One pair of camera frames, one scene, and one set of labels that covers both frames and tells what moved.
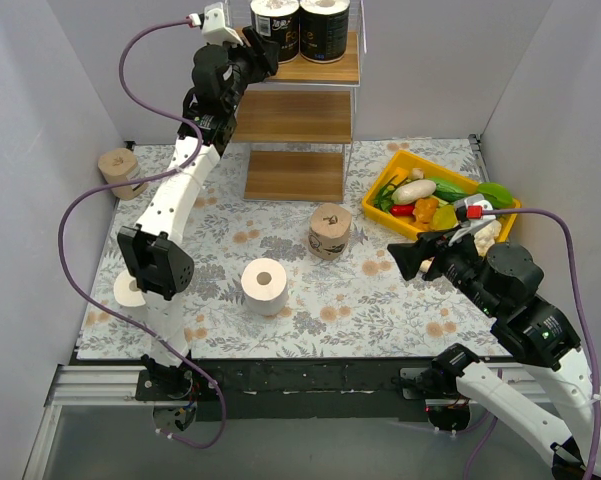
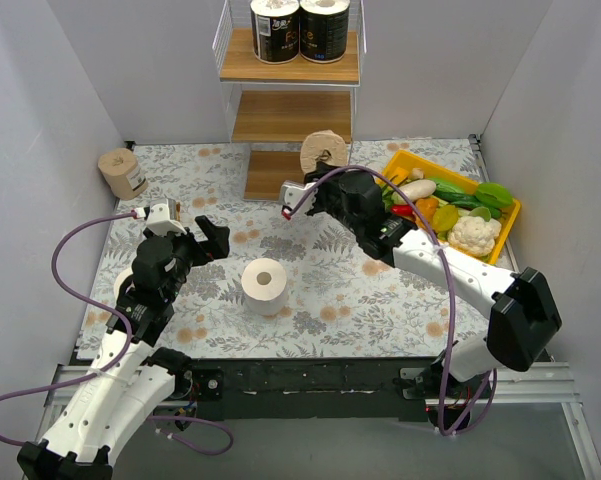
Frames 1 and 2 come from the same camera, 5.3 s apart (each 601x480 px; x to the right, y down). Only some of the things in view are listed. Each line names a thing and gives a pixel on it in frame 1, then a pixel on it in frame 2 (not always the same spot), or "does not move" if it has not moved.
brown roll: [329, 229] to [322, 145]
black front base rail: [328, 391] does not move
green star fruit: [498, 193] does not move
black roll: [323, 28] does not move
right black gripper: [434, 257] to [320, 187]
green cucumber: [449, 192] does not move
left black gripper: [255, 51] to [198, 245]
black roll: [279, 20] does not move
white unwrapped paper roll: [264, 287] does not move
